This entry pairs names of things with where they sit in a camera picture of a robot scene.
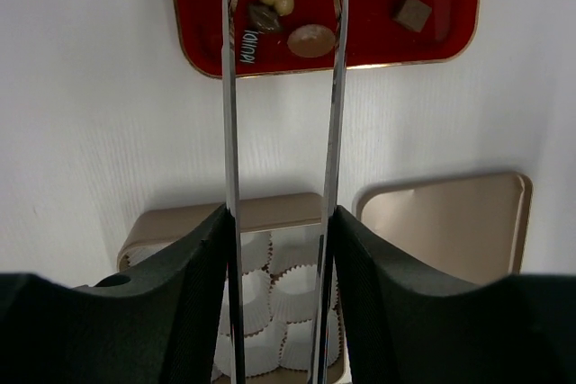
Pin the dark leaf chocolate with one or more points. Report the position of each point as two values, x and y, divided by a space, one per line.
263 18

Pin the dark square chocolate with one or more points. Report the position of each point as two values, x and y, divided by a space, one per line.
412 14

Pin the red rectangular tray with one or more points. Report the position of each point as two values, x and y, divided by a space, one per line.
374 38

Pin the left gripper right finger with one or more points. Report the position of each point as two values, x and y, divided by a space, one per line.
407 322

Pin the gold tin lid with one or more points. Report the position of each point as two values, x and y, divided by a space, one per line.
473 226

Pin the gold tin box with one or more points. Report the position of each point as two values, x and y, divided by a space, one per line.
280 240

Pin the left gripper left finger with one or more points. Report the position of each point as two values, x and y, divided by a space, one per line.
156 322

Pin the round brown chocolate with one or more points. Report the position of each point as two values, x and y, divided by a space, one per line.
311 41

